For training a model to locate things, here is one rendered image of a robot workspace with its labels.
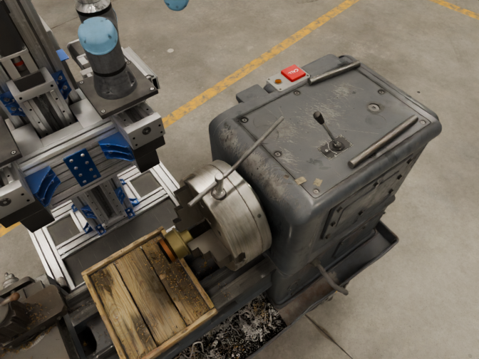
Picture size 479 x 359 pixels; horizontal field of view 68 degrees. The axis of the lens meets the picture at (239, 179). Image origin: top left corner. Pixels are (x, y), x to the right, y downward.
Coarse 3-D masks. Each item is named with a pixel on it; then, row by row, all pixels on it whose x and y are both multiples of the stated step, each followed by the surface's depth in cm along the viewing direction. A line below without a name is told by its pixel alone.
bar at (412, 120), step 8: (408, 120) 102; (416, 120) 103; (400, 128) 101; (384, 136) 99; (392, 136) 99; (376, 144) 97; (384, 144) 98; (368, 152) 96; (352, 160) 94; (360, 160) 95
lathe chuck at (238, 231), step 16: (192, 176) 103; (208, 176) 98; (192, 192) 99; (208, 192) 93; (208, 208) 92; (224, 208) 92; (240, 208) 93; (224, 224) 91; (240, 224) 93; (256, 224) 95; (224, 240) 95; (240, 240) 93; (256, 240) 96; (256, 256) 103
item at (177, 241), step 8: (168, 232) 102; (176, 232) 99; (184, 232) 101; (160, 240) 100; (168, 240) 99; (176, 240) 98; (184, 240) 100; (160, 248) 98; (168, 248) 98; (176, 248) 98; (184, 248) 99; (168, 256) 98; (176, 256) 100; (184, 256) 101
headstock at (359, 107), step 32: (320, 64) 121; (288, 96) 112; (320, 96) 112; (352, 96) 112; (384, 96) 112; (224, 128) 106; (256, 128) 104; (288, 128) 104; (320, 128) 104; (352, 128) 104; (384, 128) 104; (416, 128) 103; (224, 160) 112; (256, 160) 98; (288, 160) 97; (320, 160) 97; (384, 160) 97; (416, 160) 121; (256, 192) 102; (288, 192) 92; (320, 192) 91; (352, 192) 94; (384, 192) 119; (288, 224) 93; (320, 224) 97; (288, 256) 107
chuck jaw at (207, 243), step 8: (208, 232) 101; (192, 240) 100; (200, 240) 100; (208, 240) 100; (216, 240) 99; (192, 248) 98; (200, 248) 98; (208, 248) 98; (216, 248) 98; (224, 248) 97; (208, 256) 99; (216, 256) 96; (224, 256) 95; (232, 256) 97; (240, 256) 97; (224, 264) 97
